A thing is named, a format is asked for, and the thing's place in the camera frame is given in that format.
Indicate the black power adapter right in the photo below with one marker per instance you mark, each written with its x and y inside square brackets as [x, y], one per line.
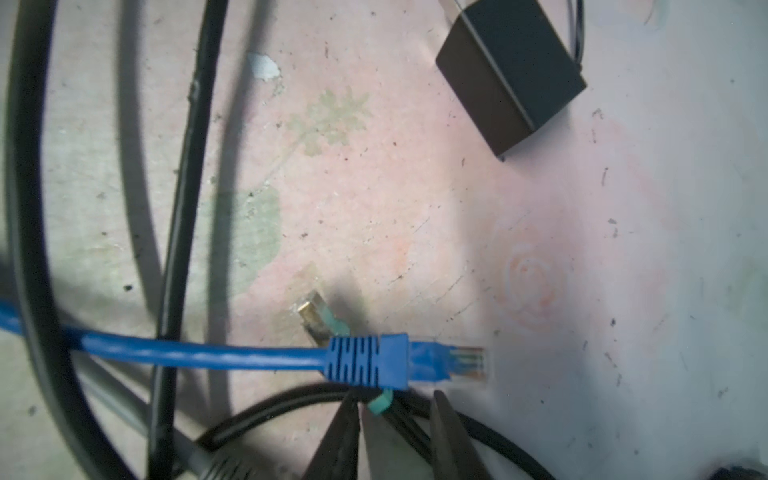
[508, 67]

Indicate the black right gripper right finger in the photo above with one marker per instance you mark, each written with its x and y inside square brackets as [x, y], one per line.
[453, 454]

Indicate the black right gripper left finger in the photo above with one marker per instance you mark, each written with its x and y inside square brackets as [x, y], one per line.
[336, 458]

